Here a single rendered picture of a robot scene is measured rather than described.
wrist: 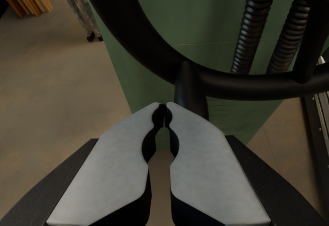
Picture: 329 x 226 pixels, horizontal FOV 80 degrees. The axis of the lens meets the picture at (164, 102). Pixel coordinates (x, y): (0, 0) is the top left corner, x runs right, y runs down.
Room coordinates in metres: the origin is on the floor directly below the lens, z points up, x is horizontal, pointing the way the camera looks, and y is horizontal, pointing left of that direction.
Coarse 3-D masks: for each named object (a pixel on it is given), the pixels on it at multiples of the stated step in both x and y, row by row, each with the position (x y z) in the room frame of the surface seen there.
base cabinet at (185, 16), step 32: (160, 0) 0.30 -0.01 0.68; (192, 0) 0.30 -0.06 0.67; (224, 0) 0.29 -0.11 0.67; (288, 0) 0.29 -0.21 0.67; (160, 32) 0.30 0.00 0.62; (192, 32) 0.30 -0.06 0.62; (224, 32) 0.29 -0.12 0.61; (128, 64) 0.31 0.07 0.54; (224, 64) 0.29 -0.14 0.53; (256, 64) 0.28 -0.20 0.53; (128, 96) 0.31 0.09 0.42; (160, 96) 0.30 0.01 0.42; (224, 128) 0.28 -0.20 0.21; (256, 128) 0.28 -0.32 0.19
